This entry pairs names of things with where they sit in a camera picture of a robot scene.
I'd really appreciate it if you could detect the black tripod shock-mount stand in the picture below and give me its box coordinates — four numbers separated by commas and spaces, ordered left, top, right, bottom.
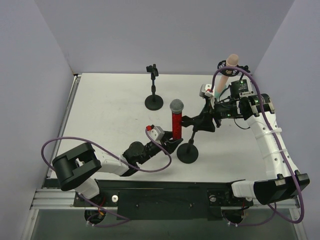
216, 59, 251, 101

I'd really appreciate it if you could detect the mint green microphone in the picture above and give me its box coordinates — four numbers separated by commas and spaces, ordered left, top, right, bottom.
214, 84, 227, 100

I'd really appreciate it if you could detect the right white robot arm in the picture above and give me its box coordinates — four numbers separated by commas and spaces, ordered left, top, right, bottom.
182, 79, 310, 205

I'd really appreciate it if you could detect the pink microphone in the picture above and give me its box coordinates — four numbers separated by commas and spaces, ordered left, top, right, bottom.
215, 53, 239, 94

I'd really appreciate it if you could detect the black round-base rear stand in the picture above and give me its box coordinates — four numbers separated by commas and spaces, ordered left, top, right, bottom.
144, 64, 164, 111

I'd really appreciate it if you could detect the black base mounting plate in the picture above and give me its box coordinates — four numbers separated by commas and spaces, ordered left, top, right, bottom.
82, 179, 253, 222

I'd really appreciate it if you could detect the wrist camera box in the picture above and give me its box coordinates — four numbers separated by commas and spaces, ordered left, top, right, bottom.
146, 125, 165, 141
199, 84, 215, 98

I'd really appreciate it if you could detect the red glitter microphone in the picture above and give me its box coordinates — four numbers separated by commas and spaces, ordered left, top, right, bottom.
169, 99, 184, 140

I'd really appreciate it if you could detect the black round-base clip stand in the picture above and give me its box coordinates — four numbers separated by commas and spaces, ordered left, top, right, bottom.
176, 131, 199, 164

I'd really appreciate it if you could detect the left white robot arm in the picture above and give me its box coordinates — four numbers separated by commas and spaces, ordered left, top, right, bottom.
52, 127, 183, 200

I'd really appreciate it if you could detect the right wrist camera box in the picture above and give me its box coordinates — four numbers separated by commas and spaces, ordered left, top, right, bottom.
199, 84, 215, 98

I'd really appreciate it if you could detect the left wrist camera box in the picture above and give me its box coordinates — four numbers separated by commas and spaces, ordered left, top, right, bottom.
146, 125, 165, 141

